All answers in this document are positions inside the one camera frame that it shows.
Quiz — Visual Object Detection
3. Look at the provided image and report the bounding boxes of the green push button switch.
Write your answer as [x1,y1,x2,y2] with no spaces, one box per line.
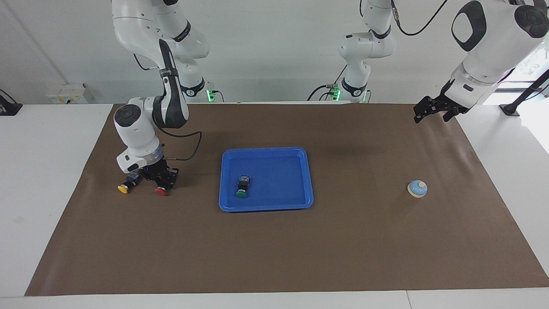
[235,175,252,199]

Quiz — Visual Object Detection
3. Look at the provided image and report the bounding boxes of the black stand leg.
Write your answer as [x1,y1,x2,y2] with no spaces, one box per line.
[499,69,549,118]

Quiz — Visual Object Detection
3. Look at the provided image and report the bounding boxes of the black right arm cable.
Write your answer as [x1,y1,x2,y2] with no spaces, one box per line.
[132,53,202,162]

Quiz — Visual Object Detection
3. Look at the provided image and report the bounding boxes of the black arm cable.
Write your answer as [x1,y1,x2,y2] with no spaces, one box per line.
[359,0,449,37]
[132,53,202,162]

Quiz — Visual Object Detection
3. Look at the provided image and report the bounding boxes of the blue plastic tray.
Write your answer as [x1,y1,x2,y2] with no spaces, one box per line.
[219,147,314,212]

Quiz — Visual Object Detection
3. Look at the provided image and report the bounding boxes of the light blue desk bell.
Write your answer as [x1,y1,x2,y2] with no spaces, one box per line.
[407,180,428,199]

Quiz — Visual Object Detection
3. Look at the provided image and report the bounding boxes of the yellow push button switch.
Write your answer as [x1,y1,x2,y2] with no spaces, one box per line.
[118,172,142,194]

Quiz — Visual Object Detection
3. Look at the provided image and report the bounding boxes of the white wall socket box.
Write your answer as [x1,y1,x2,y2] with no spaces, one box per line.
[45,83,89,105]

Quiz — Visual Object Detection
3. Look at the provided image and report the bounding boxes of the black desk device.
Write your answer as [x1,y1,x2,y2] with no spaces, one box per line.
[0,88,23,117]

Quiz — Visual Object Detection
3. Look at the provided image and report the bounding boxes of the brown table mat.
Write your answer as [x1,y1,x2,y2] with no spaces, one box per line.
[24,103,549,297]

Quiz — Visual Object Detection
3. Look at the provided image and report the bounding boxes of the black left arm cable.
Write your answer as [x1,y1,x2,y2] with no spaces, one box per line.
[359,0,449,37]

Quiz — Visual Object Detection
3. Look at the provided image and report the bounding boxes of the black left base cables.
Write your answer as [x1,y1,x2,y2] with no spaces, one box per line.
[307,64,349,102]

